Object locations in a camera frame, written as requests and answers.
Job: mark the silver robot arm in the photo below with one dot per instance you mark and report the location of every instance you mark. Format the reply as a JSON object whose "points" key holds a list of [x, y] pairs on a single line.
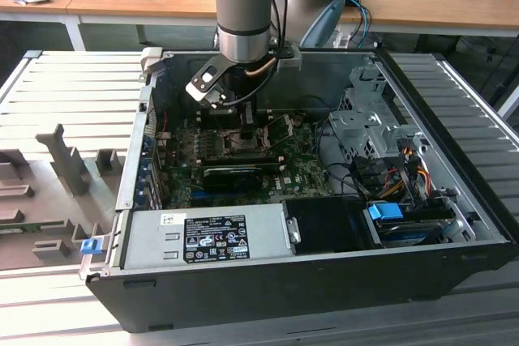
{"points": [[243, 5]]}

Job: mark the black RAM slot bank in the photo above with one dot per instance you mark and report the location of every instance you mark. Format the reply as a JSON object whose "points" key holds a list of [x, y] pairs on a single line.
{"points": [[265, 113], [243, 159]]}

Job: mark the CPU socket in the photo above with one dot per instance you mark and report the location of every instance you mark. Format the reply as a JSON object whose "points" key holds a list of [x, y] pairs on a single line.
{"points": [[231, 145]]}

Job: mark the blue expansion slot brackets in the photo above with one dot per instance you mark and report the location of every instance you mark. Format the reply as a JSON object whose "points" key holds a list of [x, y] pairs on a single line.
{"points": [[142, 180]]}

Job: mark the black graphics card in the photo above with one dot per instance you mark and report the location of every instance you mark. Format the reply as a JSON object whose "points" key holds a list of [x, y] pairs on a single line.
{"points": [[231, 179]]}

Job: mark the green motherboard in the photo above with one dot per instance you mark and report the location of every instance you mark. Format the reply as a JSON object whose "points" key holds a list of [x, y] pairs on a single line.
{"points": [[300, 167]]}

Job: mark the pale blue teach pendant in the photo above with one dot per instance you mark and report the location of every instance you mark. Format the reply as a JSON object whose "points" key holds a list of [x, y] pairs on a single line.
{"points": [[324, 22]]}

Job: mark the silver metal drive cage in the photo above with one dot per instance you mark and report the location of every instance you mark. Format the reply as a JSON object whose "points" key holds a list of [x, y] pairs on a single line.
{"points": [[365, 127]]}

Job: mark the small white barcode sticker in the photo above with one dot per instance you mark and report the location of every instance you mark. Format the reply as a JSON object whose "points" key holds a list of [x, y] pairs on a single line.
{"points": [[173, 219]]}

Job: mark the black power supply label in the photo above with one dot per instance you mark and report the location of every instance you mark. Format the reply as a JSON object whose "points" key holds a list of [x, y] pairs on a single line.
{"points": [[217, 238]]}

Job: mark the black plastic fan shroud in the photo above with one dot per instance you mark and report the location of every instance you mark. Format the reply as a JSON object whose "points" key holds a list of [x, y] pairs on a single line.
{"points": [[324, 224]]}

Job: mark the grey power supply unit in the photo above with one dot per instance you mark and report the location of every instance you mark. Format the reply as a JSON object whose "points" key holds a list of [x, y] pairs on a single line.
{"points": [[146, 236]]}

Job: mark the blue disk carrier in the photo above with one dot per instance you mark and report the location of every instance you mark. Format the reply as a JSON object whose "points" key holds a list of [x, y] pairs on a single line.
{"points": [[383, 213]]}

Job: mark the grey parts rack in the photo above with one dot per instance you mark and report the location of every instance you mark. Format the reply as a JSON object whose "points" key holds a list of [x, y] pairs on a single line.
{"points": [[61, 184]]}

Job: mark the black open PC case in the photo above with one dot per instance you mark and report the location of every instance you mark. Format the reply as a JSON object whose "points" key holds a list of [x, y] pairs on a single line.
{"points": [[284, 293]]}

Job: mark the blue case release latch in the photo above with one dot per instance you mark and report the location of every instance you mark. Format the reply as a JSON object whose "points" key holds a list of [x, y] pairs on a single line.
{"points": [[90, 246]]}

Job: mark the hard disk drive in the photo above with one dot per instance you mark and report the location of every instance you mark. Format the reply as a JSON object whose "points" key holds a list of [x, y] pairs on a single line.
{"points": [[417, 229]]}

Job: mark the green RAM stick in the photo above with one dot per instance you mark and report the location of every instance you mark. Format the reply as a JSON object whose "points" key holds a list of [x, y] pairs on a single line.
{"points": [[32, 227]]}

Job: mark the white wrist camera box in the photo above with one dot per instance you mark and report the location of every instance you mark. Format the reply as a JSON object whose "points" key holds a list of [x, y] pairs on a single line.
{"points": [[204, 88]]}

